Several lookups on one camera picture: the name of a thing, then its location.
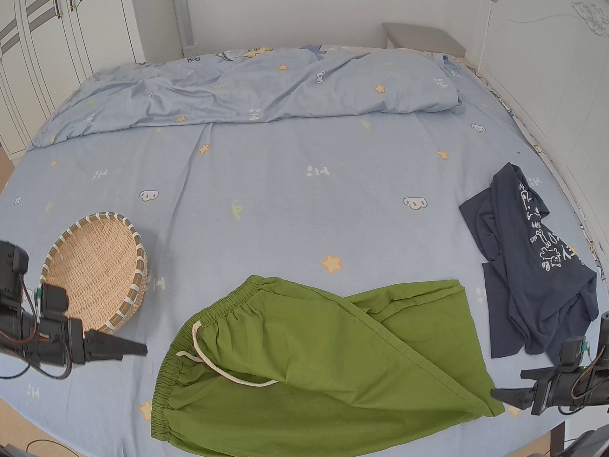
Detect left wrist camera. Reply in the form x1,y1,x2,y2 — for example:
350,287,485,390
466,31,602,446
39,282,69,322

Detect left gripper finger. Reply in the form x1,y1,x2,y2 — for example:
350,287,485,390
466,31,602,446
85,329,148,362

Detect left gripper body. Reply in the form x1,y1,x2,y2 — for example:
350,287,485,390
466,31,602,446
37,318,87,366

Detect dark blue T-shirt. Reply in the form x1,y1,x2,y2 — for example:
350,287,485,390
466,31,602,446
459,162,599,366

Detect bed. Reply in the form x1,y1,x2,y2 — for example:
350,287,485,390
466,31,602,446
0,0,609,457

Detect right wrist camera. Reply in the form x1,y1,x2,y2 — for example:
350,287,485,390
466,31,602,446
560,336,590,367

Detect black cable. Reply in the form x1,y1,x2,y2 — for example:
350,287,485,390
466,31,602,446
26,439,65,457
0,346,73,381

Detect pale blue quilt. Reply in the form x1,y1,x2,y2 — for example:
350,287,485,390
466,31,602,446
26,44,465,151

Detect round woven basket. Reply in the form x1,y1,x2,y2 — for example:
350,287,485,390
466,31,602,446
40,212,148,335

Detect white wardrobe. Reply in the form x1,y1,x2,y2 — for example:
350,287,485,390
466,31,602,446
0,0,146,157

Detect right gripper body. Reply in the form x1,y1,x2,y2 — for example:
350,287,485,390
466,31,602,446
531,368,582,416

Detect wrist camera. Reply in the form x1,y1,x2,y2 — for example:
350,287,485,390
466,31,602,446
560,336,590,367
39,282,69,322

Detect green shorts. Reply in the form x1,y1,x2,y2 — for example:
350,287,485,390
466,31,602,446
150,275,506,457

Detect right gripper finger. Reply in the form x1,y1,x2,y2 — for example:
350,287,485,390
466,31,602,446
489,387,535,411
520,367,560,383

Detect grey bedside table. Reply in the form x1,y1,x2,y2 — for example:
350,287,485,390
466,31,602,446
383,22,465,59

